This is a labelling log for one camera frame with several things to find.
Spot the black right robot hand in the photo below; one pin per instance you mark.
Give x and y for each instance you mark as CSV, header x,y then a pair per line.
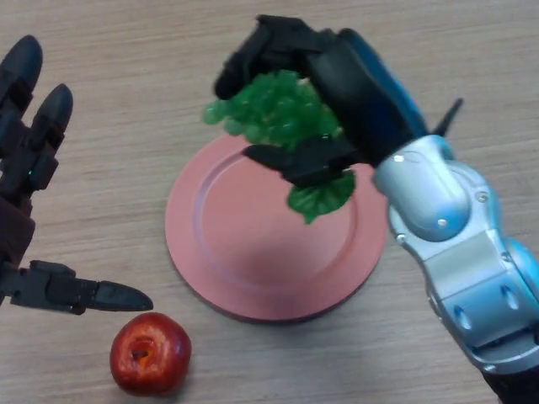
x,y
362,97

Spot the red apple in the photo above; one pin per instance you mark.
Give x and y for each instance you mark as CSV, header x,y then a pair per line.
x,y
149,353

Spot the green grape bunch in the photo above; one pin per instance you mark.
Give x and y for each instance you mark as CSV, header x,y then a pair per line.
x,y
273,109

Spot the pink round plate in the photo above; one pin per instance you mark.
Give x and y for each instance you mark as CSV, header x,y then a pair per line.
x,y
261,252

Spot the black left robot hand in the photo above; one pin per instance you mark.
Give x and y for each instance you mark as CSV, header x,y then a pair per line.
x,y
17,210

